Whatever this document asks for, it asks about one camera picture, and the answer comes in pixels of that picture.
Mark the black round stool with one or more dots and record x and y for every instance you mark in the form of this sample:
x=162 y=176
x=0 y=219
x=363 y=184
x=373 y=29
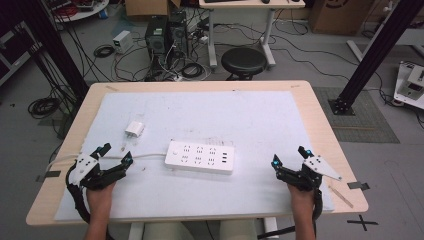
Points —
x=244 y=60

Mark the black tape cross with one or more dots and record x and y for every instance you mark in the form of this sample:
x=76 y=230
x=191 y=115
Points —
x=362 y=222

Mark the white device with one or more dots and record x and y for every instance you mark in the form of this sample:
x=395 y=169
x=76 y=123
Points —
x=411 y=85

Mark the white table mat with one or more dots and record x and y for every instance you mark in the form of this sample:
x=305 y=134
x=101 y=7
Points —
x=216 y=116

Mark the round white table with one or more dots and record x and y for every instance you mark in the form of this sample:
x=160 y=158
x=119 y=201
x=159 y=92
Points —
x=80 y=11

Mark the black tape piece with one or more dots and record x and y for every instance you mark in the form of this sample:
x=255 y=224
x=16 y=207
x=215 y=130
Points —
x=50 y=174
x=358 y=185

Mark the black computer tower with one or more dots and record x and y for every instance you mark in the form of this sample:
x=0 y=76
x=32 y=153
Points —
x=156 y=40
x=178 y=33

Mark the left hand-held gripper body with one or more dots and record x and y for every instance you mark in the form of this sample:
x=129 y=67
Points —
x=85 y=165

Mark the person's left hand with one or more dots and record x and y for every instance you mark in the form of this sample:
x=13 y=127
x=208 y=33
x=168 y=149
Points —
x=99 y=200

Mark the grey floor mat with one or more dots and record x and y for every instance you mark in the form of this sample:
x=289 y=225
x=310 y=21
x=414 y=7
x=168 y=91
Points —
x=363 y=116

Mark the person's right hand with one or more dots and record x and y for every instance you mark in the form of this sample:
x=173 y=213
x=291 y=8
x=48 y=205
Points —
x=302 y=201

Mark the large cardboard box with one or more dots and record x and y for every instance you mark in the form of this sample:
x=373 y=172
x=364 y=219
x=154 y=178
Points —
x=340 y=16

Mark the white power supply box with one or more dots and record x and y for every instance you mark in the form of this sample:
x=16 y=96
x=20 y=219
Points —
x=122 y=40

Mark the white desk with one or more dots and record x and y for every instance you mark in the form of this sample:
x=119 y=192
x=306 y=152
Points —
x=250 y=4

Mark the black metal stand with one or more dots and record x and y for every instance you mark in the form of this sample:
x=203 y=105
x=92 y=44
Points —
x=53 y=46
x=376 y=53

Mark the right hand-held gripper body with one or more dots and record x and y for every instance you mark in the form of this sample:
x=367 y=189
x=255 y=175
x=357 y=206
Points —
x=315 y=166

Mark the white charger plug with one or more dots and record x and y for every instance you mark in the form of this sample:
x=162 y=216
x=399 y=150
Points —
x=135 y=128

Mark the wooden stick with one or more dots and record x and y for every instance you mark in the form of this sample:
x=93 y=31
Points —
x=340 y=196

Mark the white power strip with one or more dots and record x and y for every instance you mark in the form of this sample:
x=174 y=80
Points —
x=200 y=158

